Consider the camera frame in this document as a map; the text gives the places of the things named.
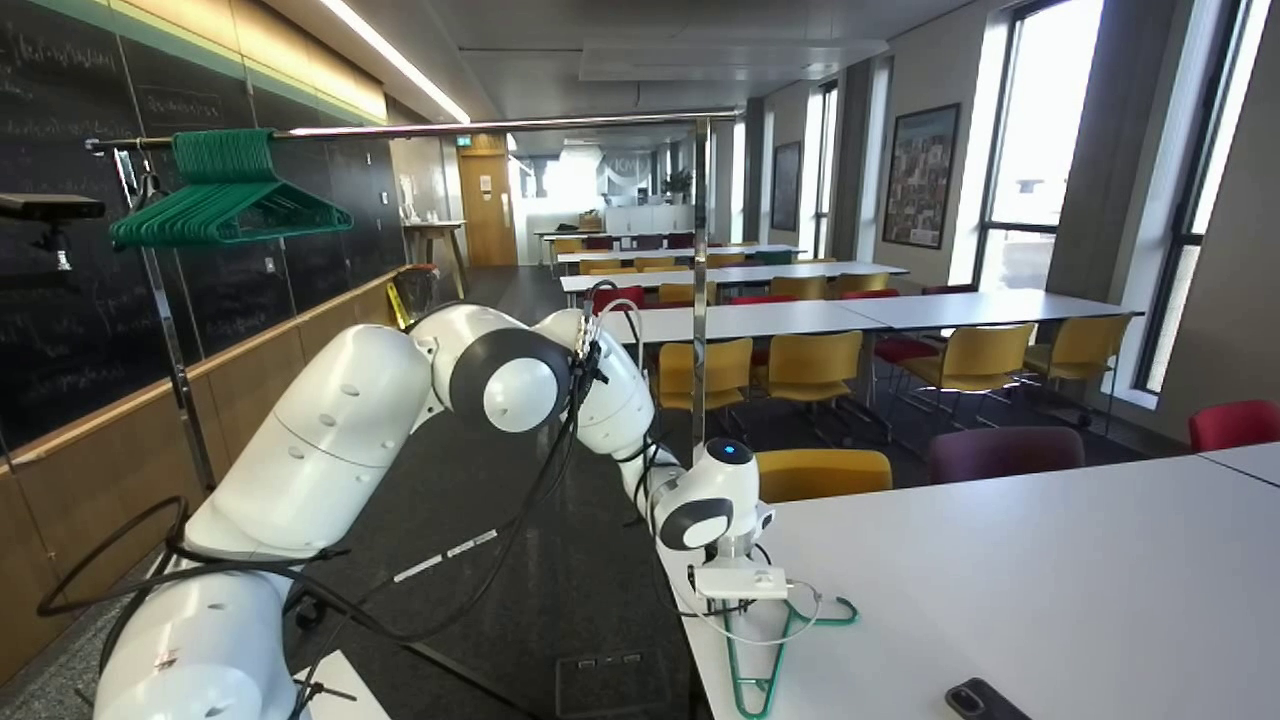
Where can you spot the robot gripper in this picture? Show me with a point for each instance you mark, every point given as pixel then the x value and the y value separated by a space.
pixel 762 634

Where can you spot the yellow chair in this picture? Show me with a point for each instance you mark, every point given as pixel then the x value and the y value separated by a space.
pixel 826 473
pixel 1082 344
pixel 675 295
pixel 817 363
pixel 860 286
pixel 705 375
pixel 973 356
pixel 797 286

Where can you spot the wooden wall panel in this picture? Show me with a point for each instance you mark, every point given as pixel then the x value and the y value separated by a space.
pixel 264 363

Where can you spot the wooden high table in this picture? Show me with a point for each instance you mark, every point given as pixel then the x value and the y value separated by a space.
pixel 432 227

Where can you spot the black chalkboard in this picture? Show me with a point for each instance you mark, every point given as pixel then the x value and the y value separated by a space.
pixel 80 344

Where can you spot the purple chair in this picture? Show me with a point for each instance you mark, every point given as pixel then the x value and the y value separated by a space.
pixel 1006 453

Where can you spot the metal clothes rack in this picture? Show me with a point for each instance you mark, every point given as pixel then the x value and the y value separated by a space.
pixel 467 131

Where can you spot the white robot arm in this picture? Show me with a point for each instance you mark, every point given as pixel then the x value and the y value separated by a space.
pixel 341 412

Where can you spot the long white work table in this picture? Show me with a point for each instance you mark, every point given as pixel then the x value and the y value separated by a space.
pixel 1066 572

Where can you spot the dark framed wall picture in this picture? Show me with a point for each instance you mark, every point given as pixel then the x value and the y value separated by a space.
pixel 785 187

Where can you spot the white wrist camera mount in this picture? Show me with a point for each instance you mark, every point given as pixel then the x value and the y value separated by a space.
pixel 743 580

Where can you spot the white stand table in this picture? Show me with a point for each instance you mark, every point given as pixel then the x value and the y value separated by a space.
pixel 350 685

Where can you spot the green hanger bundle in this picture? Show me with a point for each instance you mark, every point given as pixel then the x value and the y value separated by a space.
pixel 225 205

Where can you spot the colourful framed wall picture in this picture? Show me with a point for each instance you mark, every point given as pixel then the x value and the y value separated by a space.
pixel 920 172

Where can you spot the red chair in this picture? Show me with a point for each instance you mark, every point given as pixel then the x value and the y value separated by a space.
pixel 758 298
pixel 1233 424
pixel 616 302
pixel 904 344

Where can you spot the floor outlet hatch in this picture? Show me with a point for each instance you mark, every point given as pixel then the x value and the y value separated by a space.
pixel 599 683

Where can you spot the ceiling light strip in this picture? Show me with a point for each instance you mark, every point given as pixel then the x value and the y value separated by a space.
pixel 394 62

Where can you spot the wooden door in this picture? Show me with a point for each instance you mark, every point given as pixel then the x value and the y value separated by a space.
pixel 489 212

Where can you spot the black smartphone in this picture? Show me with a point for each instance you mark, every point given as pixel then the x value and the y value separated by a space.
pixel 985 701

